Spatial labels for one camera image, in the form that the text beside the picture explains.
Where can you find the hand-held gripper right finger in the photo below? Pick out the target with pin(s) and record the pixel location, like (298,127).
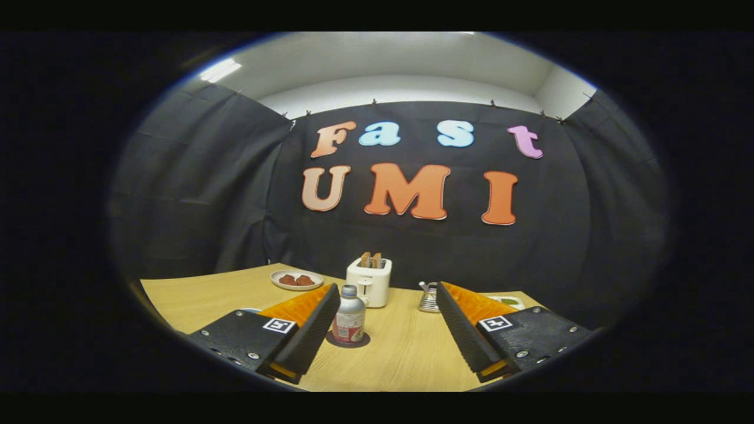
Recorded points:
(465,335)

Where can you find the white plate with red food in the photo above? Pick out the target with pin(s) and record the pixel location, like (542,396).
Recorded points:
(296,280)

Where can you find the white toaster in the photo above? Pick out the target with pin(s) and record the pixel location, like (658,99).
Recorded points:
(374,282)

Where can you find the striped ceiling light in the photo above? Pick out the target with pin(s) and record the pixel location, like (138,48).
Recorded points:
(220,70)

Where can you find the small white snack tray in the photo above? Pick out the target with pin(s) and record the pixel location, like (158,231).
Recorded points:
(509,301)

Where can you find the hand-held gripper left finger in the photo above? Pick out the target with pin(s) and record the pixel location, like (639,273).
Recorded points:
(312,335)

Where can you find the dark brown round coaster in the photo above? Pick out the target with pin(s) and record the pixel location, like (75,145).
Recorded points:
(362,343)

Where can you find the wooden table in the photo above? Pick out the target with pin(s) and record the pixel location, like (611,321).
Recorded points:
(406,353)

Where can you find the toasted bread slice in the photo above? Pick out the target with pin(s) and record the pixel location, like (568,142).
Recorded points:
(377,261)
(366,260)

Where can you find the silver juice bottle red label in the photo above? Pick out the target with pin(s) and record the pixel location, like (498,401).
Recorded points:
(350,318)

